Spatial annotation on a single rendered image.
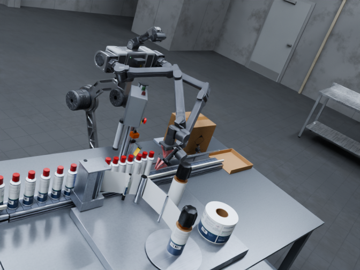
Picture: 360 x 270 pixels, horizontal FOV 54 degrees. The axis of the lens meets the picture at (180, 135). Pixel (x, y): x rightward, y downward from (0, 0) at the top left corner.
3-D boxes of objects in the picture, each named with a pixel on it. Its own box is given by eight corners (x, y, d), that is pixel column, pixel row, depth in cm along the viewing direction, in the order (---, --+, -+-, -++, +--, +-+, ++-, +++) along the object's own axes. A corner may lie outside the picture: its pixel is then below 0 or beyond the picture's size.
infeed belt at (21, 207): (7, 219, 177) (8, 213, 176) (2, 209, 182) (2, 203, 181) (220, 167, 289) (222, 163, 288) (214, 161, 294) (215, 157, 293)
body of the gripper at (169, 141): (178, 147, 206) (181, 136, 203) (165, 150, 199) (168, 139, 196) (170, 141, 210) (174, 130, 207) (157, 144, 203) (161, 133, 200)
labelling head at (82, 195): (80, 211, 191) (88, 173, 180) (69, 196, 199) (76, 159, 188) (102, 205, 201) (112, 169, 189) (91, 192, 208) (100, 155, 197)
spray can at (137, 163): (133, 184, 227) (141, 157, 219) (126, 180, 229) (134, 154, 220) (137, 180, 232) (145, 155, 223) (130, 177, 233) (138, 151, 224)
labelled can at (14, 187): (8, 211, 177) (12, 178, 168) (5, 204, 180) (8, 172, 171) (19, 208, 181) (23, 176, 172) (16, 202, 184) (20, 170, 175)
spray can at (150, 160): (143, 180, 234) (151, 155, 226) (139, 175, 237) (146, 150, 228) (149, 178, 238) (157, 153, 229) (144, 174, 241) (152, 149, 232)
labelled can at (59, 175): (52, 201, 192) (58, 170, 184) (49, 195, 196) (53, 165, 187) (61, 199, 196) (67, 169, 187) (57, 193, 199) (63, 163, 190)
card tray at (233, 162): (229, 174, 286) (231, 170, 284) (208, 156, 301) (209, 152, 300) (251, 168, 307) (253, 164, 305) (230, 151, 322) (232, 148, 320)
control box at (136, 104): (122, 125, 206) (130, 95, 197) (124, 112, 220) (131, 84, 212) (140, 128, 208) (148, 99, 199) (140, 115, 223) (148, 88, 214)
